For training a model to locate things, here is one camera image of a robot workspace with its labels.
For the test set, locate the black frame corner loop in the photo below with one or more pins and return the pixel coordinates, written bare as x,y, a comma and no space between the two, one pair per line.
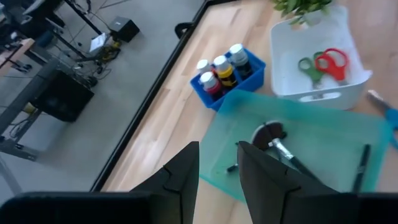
178,31

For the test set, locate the large black fan brush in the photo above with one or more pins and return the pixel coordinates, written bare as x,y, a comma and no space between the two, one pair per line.
267,137

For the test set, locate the grey metal desk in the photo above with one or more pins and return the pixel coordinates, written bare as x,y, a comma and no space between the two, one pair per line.
31,90

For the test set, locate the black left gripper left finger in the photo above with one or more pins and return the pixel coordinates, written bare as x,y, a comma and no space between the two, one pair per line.
186,186

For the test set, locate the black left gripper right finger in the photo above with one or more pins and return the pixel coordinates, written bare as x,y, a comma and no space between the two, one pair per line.
264,186

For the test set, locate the dark paint bottle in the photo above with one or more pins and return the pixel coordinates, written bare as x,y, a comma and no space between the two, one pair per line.
242,67

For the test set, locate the teal translucent plastic bin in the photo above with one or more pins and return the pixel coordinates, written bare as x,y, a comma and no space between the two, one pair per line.
326,137

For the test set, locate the blue slotted plastic basket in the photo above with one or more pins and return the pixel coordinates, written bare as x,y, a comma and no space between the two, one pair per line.
255,82

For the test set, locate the artificial green plant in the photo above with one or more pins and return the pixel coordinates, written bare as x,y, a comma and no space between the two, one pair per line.
298,6

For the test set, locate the white plastic bin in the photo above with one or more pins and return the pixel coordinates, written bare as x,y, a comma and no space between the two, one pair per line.
289,40

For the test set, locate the small black box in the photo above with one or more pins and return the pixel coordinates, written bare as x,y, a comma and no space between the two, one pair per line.
124,28

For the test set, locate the large black equipment case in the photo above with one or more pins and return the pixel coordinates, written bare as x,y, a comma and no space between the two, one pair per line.
62,96

